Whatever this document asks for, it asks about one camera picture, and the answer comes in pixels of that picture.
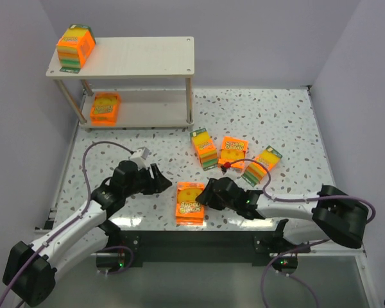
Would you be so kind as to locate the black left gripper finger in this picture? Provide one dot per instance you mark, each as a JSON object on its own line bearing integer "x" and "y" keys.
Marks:
{"x": 159, "y": 178}
{"x": 160, "y": 185}

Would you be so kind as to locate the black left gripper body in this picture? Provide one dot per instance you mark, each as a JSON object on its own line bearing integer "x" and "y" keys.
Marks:
{"x": 151, "y": 180}

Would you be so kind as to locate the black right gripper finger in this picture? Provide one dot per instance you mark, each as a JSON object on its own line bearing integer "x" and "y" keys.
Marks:
{"x": 208, "y": 190}
{"x": 205, "y": 198}

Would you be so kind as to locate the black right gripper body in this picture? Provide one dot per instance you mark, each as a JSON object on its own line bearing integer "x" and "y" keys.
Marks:
{"x": 215, "y": 194}

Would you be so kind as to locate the orange round sponge box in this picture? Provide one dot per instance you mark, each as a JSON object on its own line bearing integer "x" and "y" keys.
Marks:
{"x": 105, "y": 109}
{"x": 188, "y": 211}
{"x": 232, "y": 149}

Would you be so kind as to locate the multicolour sponge pack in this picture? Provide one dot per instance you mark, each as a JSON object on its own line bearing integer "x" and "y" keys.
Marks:
{"x": 74, "y": 47}
{"x": 254, "y": 173}
{"x": 205, "y": 148}

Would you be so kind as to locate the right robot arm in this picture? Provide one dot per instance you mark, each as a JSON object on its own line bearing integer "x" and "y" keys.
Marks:
{"x": 327, "y": 214}

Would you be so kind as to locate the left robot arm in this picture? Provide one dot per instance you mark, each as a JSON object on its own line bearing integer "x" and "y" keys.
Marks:
{"x": 32, "y": 269}

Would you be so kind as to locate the white two-tier shelf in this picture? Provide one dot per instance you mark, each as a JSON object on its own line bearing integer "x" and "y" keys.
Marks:
{"x": 152, "y": 75}

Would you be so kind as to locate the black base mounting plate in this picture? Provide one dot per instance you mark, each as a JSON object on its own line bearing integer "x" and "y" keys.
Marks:
{"x": 254, "y": 247}

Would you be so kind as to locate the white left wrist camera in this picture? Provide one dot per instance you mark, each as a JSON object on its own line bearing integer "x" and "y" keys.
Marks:
{"x": 139, "y": 157}

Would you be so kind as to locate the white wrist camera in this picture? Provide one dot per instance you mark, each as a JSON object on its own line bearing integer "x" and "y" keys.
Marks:
{"x": 139, "y": 157}
{"x": 224, "y": 167}

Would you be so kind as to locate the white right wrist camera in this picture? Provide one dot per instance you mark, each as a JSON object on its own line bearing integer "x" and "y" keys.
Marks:
{"x": 224, "y": 167}

